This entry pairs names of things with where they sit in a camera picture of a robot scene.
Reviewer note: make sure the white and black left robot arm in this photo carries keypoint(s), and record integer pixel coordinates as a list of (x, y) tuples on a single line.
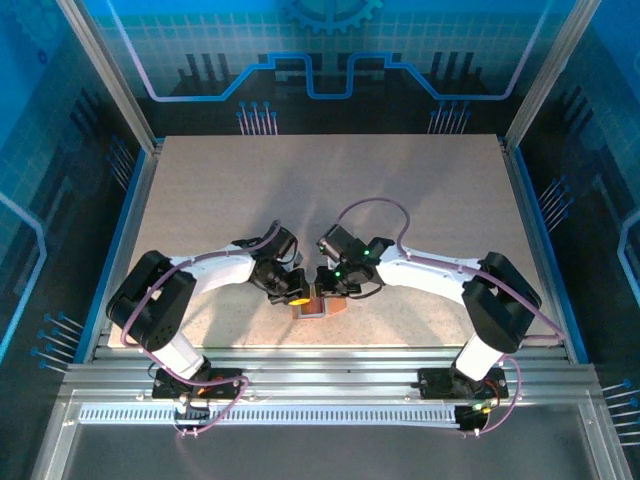
[(220, 270)]

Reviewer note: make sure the aluminium frame post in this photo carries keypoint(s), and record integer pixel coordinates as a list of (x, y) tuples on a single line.
[(119, 85), (548, 75)]

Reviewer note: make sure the aluminium side rail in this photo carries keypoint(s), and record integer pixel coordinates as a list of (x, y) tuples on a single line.
[(141, 200), (522, 200)]

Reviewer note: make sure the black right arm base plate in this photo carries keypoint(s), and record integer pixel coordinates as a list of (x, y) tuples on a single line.
[(432, 385)]

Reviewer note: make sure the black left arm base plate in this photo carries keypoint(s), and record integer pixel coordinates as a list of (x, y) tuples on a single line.
[(162, 389)]

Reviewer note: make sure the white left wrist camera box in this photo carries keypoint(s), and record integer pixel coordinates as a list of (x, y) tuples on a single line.
[(298, 258)]

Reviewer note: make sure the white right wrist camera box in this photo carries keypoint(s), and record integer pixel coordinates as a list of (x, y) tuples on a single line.
[(330, 261)]

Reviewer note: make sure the black connector box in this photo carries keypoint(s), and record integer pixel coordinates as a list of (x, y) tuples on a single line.
[(195, 414), (470, 420)]

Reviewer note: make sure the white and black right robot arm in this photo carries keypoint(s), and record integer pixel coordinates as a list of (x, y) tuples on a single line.
[(425, 275)]

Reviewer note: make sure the aluminium cross beam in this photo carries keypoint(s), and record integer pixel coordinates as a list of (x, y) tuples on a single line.
[(325, 380)]

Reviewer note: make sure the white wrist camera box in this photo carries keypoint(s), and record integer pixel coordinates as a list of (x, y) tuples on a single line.
[(330, 261), (298, 258)]

